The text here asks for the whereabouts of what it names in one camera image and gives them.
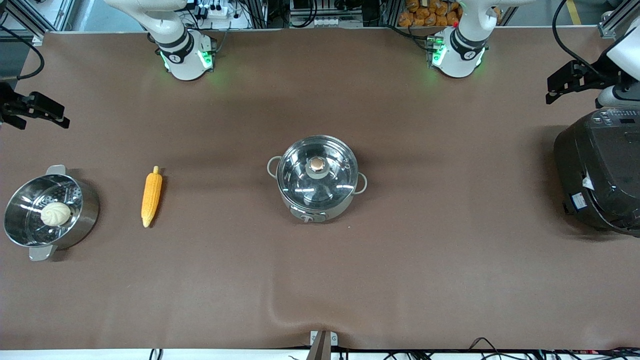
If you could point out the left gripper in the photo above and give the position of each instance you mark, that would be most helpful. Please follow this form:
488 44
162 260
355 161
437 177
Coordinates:
598 75

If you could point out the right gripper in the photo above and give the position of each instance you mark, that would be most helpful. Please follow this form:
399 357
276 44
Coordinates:
11 106

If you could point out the yellow corn cob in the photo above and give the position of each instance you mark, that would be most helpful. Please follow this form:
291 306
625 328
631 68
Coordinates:
151 195

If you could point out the glass pot lid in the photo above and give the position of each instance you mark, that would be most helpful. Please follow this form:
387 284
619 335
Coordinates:
300 180

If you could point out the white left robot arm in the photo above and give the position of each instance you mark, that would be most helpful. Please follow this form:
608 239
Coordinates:
462 55

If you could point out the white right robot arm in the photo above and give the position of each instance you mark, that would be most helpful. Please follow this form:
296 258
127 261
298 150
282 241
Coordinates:
180 55

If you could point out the stainless steel steamer pot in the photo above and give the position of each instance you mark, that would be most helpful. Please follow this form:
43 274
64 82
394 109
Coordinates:
87 210

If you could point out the grey electric cooking pot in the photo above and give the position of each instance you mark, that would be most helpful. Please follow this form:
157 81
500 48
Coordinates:
310 215

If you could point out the black rice cooker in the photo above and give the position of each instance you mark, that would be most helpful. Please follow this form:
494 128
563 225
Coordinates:
600 170

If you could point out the white steamed bun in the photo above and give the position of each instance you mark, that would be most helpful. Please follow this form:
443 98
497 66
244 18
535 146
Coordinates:
55 214

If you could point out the pile of orange items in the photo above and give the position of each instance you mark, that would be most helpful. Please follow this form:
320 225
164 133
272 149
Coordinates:
430 12

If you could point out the white power strip with plugs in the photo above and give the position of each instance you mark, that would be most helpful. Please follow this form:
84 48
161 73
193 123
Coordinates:
215 11

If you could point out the brown table mat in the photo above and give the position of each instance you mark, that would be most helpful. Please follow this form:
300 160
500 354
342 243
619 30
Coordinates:
320 280

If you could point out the aluminium frame profile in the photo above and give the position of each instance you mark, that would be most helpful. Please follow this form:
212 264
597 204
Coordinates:
617 22
30 20

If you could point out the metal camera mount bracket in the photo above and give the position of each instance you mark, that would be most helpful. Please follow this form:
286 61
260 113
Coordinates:
323 345

